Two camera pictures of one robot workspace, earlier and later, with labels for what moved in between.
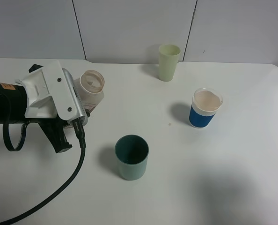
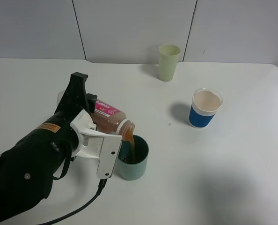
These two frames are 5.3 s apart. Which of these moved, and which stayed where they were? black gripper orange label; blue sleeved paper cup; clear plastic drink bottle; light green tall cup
Moved: clear plastic drink bottle; black gripper orange label
Stayed: blue sleeved paper cup; light green tall cup
